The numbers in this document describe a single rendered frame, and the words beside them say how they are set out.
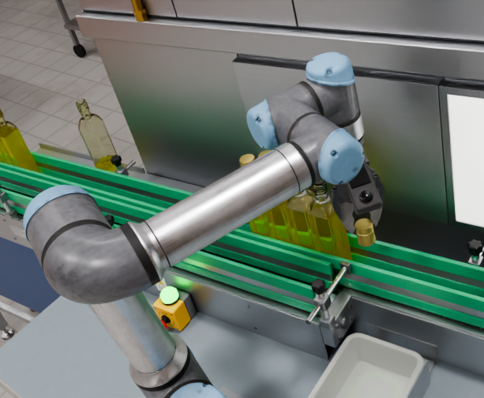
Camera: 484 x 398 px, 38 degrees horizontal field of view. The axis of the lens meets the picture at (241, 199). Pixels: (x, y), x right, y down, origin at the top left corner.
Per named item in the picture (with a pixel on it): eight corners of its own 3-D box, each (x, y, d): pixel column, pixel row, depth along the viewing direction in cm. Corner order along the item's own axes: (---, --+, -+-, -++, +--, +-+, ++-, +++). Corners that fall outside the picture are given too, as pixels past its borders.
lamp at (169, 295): (183, 294, 174) (179, 287, 172) (172, 308, 172) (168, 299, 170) (169, 290, 177) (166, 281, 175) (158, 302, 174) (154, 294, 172)
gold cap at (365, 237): (378, 243, 136) (375, 226, 134) (361, 249, 136) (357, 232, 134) (372, 231, 139) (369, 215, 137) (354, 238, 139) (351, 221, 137)
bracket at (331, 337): (358, 317, 157) (354, 296, 153) (338, 349, 152) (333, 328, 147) (344, 313, 159) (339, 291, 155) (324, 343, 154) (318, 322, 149)
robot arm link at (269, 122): (272, 129, 108) (332, 98, 111) (238, 103, 116) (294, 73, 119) (283, 170, 113) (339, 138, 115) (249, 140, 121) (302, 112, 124)
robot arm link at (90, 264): (50, 296, 90) (363, 120, 101) (29, 250, 98) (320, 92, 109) (86, 352, 97) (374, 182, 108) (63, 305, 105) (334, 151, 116)
